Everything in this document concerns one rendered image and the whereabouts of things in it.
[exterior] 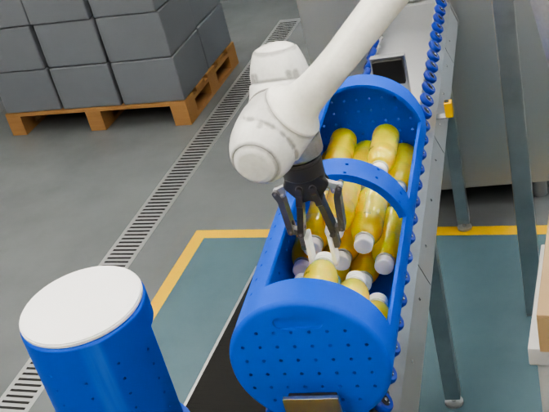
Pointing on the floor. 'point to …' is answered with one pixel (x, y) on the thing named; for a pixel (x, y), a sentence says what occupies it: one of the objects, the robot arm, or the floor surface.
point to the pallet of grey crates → (110, 58)
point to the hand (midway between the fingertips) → (322, 248)
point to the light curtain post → (517, 144)
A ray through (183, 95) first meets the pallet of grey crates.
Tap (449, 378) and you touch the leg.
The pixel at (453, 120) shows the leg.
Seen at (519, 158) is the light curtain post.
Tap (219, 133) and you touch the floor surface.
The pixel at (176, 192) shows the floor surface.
